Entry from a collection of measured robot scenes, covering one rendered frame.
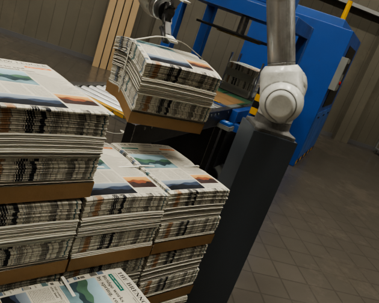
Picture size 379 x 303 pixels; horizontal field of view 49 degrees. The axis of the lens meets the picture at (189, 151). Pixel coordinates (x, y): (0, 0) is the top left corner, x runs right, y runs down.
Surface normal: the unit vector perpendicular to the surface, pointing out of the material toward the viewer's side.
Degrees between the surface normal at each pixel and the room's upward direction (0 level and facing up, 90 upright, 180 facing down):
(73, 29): 90
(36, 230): 90
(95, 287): 1
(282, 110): 95
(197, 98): 100
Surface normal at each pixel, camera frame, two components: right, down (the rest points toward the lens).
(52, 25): 0.11, 0.35
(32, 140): 0.64, 0.44
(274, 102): -0.17, 0.37
